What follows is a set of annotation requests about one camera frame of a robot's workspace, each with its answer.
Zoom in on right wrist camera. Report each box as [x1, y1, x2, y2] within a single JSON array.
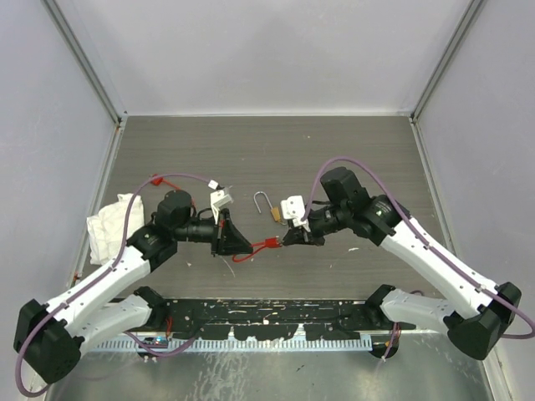
[[280, 195, 310, 231]]

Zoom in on slotted cable duct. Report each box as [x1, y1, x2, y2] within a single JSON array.
[[92, 334, 373, 353]]

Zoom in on purple cable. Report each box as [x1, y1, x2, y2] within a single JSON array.
[[15, 173, 222, 397], [301, 156, 535, 339]]

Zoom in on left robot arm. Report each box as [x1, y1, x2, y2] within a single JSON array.
[[13, 188, 252, 384]]

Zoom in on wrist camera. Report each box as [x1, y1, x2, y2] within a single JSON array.
[[207, 180, 233, 226], [280, 195, 310, 231]]

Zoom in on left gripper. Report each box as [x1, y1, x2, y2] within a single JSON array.
[[173, 207, 252, 256]]

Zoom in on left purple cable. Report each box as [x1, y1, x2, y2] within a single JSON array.
[[15, 173, 222, 397]]

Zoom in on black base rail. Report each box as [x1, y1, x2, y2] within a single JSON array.
[[164, 299, 394, 341]]

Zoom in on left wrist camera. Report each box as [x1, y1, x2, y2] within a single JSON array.
[[207, 180, 233, 226]]

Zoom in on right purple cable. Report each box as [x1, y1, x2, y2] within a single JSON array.
[[301, 156, 535, 339]]

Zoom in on white cloth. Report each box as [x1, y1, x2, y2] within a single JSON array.
[[86, 193, 132, 266]]

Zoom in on brass padlock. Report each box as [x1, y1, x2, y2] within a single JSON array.
[[252, 190, 287, 226]]

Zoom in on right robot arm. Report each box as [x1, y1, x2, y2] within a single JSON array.
[[280, 167, 522, 360]]

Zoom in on red cable padlock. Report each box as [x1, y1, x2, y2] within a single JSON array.
[[232, 236, 282, 263], [150, 175, 179, 190]]

